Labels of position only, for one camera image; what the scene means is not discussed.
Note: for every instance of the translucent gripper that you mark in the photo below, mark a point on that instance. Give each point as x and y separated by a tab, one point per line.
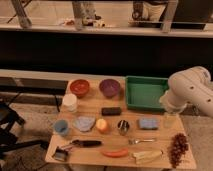
168	120

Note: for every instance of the black eraser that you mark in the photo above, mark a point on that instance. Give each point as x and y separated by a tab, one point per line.
111	111

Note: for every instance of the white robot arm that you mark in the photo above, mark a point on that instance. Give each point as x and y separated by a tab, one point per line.
193	86

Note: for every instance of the metal cup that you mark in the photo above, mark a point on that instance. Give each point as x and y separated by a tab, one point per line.
123	127

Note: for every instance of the white cup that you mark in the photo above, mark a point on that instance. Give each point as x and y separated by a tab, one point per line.
70	102

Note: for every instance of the blue cup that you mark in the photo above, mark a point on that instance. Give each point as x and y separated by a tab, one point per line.
61	127

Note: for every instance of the blue sponge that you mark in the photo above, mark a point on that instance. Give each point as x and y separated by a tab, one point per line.
148	124

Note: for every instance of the red grapes bunch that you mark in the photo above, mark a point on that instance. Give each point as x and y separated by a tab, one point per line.
179	147

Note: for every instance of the green plastic tray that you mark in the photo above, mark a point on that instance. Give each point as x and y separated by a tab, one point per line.
143	93

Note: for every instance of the metal fork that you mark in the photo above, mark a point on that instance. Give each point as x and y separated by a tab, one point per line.
137	141

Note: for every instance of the orange carrot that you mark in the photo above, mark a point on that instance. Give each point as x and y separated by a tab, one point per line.
115	154

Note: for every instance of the peach fruit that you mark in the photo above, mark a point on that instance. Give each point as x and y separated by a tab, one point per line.
102	125

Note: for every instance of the purple bowl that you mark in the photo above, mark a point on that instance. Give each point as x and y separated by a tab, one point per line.
109	87

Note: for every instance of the blue-grey cloth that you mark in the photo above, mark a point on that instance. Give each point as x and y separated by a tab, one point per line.
83	123

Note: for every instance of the red bowl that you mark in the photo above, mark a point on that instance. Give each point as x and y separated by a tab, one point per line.
80	87

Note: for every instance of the person in background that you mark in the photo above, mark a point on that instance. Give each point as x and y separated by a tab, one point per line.
148	10

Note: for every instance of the black-handled peeler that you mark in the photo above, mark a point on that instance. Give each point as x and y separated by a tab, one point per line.
82	143

